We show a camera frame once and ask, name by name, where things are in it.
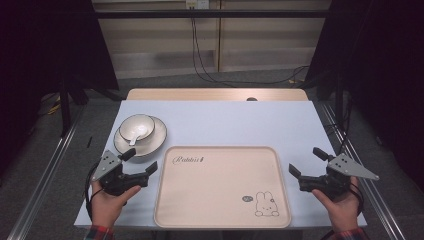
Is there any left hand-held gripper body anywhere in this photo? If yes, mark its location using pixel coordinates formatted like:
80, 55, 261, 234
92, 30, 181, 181
90, 149, 150, 197

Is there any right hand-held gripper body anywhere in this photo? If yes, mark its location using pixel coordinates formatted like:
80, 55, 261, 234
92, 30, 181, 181
298, 152, 381, 201

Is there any person's left hand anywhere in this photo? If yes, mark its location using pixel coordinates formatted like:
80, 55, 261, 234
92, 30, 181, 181
89, 181, 142, 229

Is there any person's right hand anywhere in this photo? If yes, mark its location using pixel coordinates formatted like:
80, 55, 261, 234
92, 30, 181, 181
311, 176, 363, 233

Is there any white ceramic spoon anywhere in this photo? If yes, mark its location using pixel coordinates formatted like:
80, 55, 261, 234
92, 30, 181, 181
128, 124, 152, 147

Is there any white plate with dark rim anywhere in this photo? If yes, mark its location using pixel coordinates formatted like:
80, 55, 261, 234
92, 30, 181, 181
113, 115, 168, 158

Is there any white bowl with dark rim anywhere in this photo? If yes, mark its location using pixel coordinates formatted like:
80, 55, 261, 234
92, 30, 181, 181
118, 114, 156, 142

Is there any beige tray with rabbit print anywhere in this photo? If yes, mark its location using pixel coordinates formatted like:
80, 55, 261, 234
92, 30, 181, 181
153, 145, 292, 230

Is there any black metal stand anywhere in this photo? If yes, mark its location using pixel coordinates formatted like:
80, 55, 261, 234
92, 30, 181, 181
59, 75, 73, 137

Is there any white table mat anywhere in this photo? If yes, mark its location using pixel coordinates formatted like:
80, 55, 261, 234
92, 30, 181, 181
73, 99, 368, 231

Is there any wooden table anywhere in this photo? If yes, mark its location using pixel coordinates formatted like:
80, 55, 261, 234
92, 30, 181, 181
125, 87, 310, 102

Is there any dark curtain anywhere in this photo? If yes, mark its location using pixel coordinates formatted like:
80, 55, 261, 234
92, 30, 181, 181
303, 0, 424, 193
0, 0, 120, 178

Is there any black metal crossbar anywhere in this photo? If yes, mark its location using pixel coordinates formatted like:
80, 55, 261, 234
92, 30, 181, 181
94, 9, 331, 20

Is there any black floor cable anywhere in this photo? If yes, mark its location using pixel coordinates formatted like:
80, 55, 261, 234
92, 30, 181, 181
327, 99, 355, 155

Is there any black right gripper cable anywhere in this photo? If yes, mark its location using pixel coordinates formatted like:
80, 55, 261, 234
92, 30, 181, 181
348, 181, 365, 217

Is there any aluminium floor rail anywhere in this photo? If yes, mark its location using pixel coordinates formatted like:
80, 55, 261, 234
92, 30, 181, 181
319, 101, 407, 240
6, 105, 86, 240

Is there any yellow cable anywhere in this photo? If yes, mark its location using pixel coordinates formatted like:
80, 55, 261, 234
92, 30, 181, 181
45, 95, 63, 116

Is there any black hanging cable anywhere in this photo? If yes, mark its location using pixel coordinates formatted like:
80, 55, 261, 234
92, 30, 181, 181
191, 17, 234, 88
190, 17, 311, 86

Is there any white wall socket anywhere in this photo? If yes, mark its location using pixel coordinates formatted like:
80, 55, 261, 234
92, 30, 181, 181
185, 0, 210, 10

